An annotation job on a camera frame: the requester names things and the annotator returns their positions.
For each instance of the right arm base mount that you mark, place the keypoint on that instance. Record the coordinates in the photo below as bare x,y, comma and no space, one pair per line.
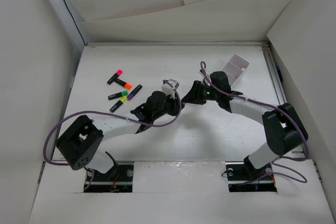
242,177

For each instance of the pink highlighter marker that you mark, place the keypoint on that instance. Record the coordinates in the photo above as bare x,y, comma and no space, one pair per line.
114,77

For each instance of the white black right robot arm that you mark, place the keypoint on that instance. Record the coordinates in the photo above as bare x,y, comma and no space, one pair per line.
283,129

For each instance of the purple highlighter marker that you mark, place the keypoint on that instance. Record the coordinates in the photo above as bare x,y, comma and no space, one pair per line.
134,92

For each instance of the orange highlighter marker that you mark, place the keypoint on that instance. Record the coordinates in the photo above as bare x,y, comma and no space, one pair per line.
123,84

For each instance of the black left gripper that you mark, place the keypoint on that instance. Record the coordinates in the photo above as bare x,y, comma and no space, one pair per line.
174,103

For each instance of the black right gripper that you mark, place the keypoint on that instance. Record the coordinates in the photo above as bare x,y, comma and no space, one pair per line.
194,96

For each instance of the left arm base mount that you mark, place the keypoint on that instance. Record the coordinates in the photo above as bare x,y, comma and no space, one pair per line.
118,179

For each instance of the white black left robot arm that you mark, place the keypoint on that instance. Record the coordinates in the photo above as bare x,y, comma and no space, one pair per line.
79,143

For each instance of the green highlighter marker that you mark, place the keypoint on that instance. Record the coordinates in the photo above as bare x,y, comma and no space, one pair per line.
118,95

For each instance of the aluminium table edge rail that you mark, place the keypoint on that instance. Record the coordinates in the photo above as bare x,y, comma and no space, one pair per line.
275,78

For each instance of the yellow highlighter marker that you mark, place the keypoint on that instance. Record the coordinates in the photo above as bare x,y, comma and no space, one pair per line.
118,104

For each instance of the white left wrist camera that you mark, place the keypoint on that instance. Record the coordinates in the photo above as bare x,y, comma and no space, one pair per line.
169,87

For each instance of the white divided container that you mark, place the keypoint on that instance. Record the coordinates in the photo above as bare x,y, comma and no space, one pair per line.
235,68

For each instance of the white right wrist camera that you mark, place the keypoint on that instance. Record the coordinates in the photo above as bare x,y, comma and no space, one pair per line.
205,74

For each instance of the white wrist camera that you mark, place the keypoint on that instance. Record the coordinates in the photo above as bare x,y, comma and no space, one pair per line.
169,87
205,74

